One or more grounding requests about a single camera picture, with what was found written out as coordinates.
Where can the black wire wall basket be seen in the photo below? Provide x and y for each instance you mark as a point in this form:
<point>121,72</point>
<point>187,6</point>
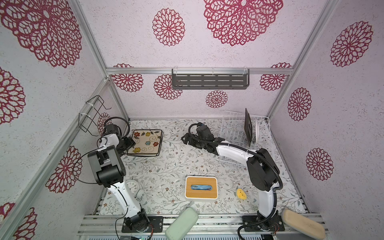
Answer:
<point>88,121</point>

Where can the grey wall shelf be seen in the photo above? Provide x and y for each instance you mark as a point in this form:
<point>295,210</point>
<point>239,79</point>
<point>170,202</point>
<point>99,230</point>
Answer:
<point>233,80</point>

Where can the small white round plate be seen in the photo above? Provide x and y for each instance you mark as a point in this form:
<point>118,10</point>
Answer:
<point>257,131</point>

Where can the white alarm clock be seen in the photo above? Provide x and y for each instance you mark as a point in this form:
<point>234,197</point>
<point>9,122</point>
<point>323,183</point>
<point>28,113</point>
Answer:
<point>136,189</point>

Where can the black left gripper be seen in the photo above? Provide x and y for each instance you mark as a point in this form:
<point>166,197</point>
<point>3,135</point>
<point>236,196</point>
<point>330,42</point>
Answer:
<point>130,142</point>

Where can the yellow sponge piece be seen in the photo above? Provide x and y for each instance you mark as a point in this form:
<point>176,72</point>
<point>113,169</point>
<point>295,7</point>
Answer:
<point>241,194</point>

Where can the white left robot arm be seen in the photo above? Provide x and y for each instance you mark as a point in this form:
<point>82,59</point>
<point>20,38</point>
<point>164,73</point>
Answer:
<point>109,171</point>

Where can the white wooden tissue box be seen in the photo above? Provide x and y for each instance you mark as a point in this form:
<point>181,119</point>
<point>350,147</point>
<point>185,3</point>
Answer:
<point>201,188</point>

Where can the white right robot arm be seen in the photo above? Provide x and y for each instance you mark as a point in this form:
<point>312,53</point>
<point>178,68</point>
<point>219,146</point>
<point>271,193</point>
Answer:
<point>263,172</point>

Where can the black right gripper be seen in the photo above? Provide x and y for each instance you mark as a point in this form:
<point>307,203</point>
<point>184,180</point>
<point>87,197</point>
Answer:
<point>191,142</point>

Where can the beige padded cushion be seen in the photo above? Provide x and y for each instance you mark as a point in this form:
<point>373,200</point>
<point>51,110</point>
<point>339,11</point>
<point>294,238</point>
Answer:
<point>303,225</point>

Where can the white wire dish rack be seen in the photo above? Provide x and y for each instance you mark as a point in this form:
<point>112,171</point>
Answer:
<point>232,130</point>

